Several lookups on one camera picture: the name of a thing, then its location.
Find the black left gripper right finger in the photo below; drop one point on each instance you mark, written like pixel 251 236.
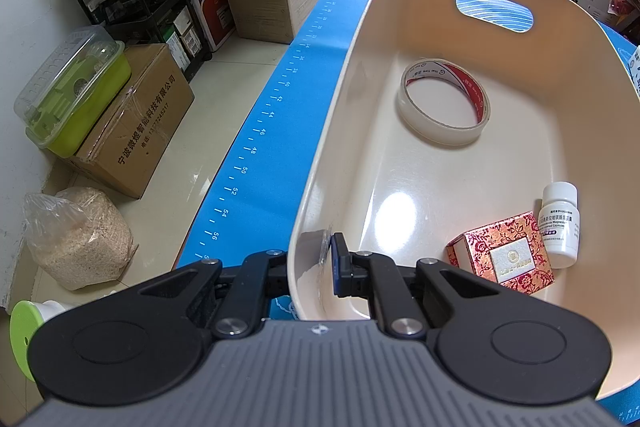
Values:
pixel 386 287

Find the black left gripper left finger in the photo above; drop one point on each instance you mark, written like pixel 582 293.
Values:
pixel 247 292

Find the red patterned gift box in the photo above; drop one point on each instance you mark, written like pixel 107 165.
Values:
pixel 509 252

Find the clear adhesive tape roll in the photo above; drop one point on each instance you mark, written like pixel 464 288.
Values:
pixel 442 103

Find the white medicine bottle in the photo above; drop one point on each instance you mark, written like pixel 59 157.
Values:
pixel 559 224

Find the beige plastic storage bin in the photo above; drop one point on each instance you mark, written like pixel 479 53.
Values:
pixel 563 108

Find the blue silicone table mat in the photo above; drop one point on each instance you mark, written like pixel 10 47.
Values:
pixel 491 356

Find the bag of grain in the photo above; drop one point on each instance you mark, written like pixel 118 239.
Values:
pixel 78 236

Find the brown printed cardboard box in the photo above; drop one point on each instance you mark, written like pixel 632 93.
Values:
pixel 127 143

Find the green lidded white cup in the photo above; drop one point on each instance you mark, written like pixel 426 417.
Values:
pixel 25 319

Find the green lidded plastic container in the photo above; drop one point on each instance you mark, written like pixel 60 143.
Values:
pixel 71 89

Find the blue white tissue box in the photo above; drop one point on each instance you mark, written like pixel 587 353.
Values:
pixel 634 69

